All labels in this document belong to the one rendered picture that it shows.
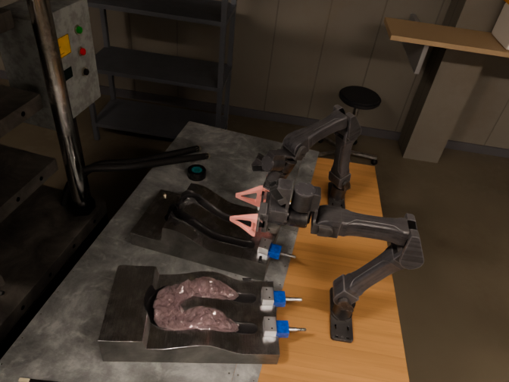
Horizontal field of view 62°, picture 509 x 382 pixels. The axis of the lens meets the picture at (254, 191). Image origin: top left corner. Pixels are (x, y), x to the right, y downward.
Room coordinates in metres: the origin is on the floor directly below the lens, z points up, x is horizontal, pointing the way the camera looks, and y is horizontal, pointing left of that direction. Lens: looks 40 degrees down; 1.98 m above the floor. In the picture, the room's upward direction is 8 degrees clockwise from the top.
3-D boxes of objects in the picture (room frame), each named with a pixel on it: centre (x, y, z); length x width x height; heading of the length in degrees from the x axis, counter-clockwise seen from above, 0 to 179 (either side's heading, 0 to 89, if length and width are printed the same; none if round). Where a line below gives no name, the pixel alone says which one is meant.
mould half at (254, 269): (1.10, 0.15, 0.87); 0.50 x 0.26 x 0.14; 80
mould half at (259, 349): (0.73, 0.13, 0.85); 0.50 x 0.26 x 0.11; 97
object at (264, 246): (0.99, -0.11, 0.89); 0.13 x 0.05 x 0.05; 80
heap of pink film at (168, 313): (0.74, 0.13, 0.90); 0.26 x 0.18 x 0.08; 97
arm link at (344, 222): (0.84, -0.33, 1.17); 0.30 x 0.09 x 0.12; 88
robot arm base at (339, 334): (0.84, -0.34, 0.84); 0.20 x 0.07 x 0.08; 178
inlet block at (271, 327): (0.72, -0.15, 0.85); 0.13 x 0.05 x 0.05; 97
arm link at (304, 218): (0.85, -0.13, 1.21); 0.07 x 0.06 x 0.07; 88
